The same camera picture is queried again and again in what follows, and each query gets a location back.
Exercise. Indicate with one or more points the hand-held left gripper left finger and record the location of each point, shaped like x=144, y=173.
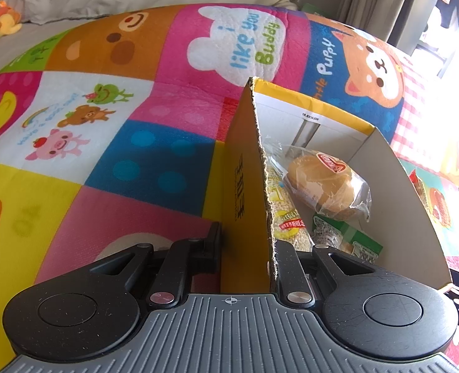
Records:
x=213, y=250

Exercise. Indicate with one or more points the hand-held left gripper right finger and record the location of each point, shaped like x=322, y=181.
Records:
x=287, y=266

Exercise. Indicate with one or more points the puffed rice roll packet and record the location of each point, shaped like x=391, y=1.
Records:
x=287, y=217

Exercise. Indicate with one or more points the yellow cardboard shoe box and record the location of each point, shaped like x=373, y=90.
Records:
x=245, y=202

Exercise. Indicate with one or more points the green snack box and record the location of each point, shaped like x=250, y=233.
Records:
x=353, y=241

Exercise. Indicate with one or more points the bun with red label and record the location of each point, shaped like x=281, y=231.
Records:
x=318, y=186

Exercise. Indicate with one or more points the colourful printed play mat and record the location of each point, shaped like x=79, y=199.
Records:
x=97, y=143

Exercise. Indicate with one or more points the grey curtain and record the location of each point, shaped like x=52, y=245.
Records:
x=384, y=0

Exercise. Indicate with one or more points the orange plush toy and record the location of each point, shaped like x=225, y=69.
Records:
x=4, y=19

